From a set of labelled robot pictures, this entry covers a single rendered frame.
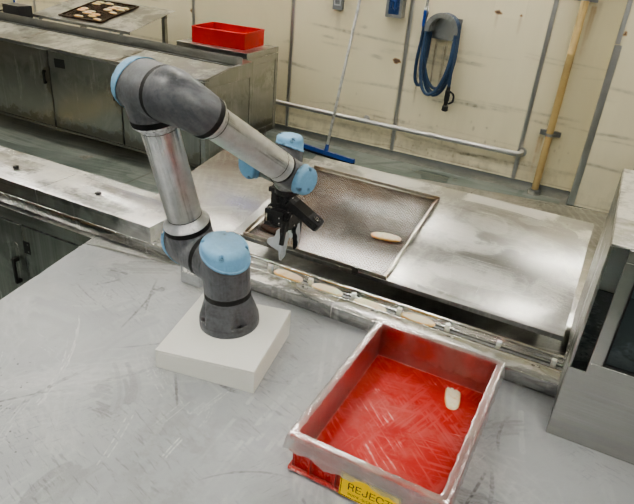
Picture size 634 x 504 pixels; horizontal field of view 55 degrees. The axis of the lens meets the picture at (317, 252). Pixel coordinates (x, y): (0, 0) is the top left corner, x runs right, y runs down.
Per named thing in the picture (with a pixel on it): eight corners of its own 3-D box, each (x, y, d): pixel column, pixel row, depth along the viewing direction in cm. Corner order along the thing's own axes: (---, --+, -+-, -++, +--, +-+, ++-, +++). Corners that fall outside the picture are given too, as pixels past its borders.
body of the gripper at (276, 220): (276, 217, 182) (278, 179, 176) (302, 224, 178) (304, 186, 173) (263, 226, 175) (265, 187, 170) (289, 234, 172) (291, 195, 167)
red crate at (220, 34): (190, 41, 505) (190, 25, 499) (213, 36, 535) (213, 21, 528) (244, 50, 489) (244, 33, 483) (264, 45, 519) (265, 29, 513)
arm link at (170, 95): (191, 64, 113) (328, 168, 152) (159, 54, 120) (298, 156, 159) (162, 118, 113) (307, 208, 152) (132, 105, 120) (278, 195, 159)
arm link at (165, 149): (197, 288, 151) (134, 76, 118) (164, 265, 160) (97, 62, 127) (234, 264, 157) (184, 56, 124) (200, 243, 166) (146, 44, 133)
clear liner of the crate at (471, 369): (279, 469, 121) (282, 433, 117) (373, 346, 160) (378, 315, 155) (440, 547, 109) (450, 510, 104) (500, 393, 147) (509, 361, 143)
